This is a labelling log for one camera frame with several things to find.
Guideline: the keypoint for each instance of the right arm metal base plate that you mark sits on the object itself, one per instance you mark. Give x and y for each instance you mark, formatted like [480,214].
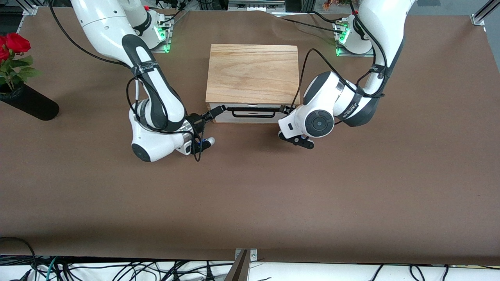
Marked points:
[162,48]

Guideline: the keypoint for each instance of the aluminium frame profile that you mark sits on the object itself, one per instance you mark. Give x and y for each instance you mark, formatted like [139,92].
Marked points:
[484,11]
[29,8]

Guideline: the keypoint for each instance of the small metal bracket plate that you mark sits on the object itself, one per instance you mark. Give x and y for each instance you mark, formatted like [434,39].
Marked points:
[253,255]

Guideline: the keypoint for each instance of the grey equipment box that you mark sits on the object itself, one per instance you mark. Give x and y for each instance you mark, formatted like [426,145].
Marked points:
[256,4]

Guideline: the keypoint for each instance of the orange background items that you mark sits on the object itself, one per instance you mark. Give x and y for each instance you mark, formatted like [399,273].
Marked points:
[336,4]

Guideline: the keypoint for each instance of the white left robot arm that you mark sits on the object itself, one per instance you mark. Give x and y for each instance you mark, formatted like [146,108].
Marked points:
[324,89]

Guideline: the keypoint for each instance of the green rose stems with leaves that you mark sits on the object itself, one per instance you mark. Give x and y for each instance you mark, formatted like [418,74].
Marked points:
[21,72]

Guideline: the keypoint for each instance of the dark camera mount pole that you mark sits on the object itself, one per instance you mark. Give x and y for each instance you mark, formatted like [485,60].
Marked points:
[239,271]

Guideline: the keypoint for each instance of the brown table cover sheet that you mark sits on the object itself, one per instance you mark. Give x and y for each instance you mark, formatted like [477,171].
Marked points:
[250,203]

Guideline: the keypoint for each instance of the black cylindrical vase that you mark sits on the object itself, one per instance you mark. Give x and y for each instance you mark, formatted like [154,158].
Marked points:
[35,105]

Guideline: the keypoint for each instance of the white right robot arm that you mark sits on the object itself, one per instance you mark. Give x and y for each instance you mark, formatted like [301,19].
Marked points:
[156,144]

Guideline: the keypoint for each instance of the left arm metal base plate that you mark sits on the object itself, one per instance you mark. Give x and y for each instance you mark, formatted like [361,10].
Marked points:
[347,54]

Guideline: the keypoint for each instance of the small red rose bloom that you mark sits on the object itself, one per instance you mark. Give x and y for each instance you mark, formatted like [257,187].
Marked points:
[3,52]

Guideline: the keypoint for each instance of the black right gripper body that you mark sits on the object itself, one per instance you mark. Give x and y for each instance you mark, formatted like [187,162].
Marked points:
[195,119]

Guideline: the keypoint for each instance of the light wooden drawer cabinet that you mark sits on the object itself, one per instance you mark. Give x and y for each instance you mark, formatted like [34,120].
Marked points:
[254,74]

